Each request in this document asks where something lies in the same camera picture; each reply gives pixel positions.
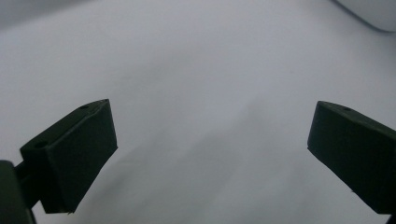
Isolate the white container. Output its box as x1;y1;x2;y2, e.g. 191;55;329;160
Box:
332;0;396;34

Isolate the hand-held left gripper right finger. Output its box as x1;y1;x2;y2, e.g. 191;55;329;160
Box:
306;100;396;216

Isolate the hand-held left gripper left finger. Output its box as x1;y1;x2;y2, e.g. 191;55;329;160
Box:
14;98;119;215

